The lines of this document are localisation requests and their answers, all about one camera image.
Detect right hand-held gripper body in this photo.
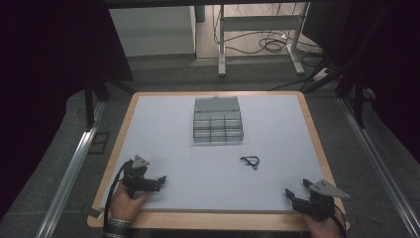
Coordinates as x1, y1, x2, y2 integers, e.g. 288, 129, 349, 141
291, 178, 351, 222

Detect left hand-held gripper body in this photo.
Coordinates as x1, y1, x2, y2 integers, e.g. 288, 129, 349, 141
121, 154, 159, 200

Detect person's left hand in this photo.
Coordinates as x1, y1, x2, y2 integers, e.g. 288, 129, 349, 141
108, 182, 151, 222

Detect person's right hand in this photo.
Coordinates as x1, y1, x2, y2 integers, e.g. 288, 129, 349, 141
301, 211, 347, 238

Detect white table mat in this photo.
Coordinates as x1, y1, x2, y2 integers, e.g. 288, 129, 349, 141
99, 94, 327, 213

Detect dark floor plate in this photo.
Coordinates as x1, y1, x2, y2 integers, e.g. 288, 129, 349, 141
87, 131, 111, 156

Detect wooden table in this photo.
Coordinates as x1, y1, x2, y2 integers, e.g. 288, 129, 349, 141
86, 90, 352, 232

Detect clear plastic compartment box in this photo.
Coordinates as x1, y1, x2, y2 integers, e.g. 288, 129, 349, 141
192, 95, 245, 145

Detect black tripod stand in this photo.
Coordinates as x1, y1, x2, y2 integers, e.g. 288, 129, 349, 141
298, 55, 368, 131

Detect white power strip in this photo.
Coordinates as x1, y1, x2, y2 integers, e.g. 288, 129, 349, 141
311, 66, 330, 82

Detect dark curtain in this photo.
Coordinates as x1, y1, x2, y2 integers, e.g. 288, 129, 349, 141
0, 0, 135, 220
301, 0, 420, 164

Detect white cabinet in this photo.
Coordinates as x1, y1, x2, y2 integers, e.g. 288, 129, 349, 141
108, 5, 198, 59

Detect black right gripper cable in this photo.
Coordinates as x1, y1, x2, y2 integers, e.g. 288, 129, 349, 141
330, 203, 349, 238

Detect silver beaded bracelet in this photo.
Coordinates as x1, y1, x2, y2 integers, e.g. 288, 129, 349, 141
102, 216, 132, 238

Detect aluminium rail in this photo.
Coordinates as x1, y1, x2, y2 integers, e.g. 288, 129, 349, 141
338, 96, 420, 238
34, 99, 107, 238

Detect black floor cables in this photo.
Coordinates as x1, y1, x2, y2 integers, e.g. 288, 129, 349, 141
212, 3, 324, 58

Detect white desk frame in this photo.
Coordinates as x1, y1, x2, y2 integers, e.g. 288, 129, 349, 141
217, 2, 307, 78

